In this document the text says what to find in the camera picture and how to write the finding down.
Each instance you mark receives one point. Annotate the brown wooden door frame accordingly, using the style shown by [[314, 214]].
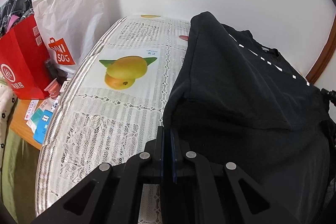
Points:
[[324, 57]]

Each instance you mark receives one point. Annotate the plaid clothes in bag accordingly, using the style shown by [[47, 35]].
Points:
[[13, 12]]

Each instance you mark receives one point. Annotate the red paper bag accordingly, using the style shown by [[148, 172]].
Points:
[[23, 56]]

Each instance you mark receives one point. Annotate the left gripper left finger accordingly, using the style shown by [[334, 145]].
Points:
[[110, 194]]

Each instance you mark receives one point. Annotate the green cloth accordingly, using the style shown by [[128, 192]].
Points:
[[19, 168]]

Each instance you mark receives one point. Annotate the fruit print tablecloth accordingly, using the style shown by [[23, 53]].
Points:
[[94, 123]]

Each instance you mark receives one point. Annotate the wooden side table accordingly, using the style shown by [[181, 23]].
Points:
[[18, 124]]

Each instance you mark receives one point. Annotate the white dotted cloth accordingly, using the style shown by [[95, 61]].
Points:
[[7, 101]]

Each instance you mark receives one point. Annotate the blue card packets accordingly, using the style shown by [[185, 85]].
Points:
[[38, 117]]

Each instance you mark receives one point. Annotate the black sweatshirt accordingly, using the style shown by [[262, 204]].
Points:
[[237, 100]]

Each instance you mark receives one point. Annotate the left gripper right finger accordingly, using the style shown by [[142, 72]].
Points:
[[203, 192]]

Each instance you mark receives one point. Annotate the dark bottle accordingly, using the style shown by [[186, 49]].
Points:
[[55, 73]]

